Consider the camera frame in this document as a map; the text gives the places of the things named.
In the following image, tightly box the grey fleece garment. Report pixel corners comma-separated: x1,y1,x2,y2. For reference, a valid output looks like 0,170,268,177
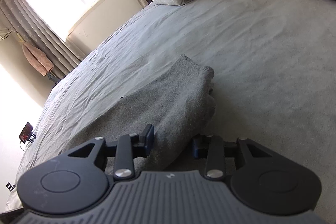
64,55,216,172

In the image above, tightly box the phone on black stand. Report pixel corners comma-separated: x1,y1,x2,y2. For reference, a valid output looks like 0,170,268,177
19,122,37,144

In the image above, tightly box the grey bed sheet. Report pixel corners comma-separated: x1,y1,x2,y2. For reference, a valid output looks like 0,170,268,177
18,0,335,220

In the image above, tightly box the pink hanging towel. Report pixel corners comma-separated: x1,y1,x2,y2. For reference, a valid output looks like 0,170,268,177
22,42,54,76

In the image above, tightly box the grey patterned curtain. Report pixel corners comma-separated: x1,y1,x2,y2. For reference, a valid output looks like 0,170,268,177
1,0,85,80

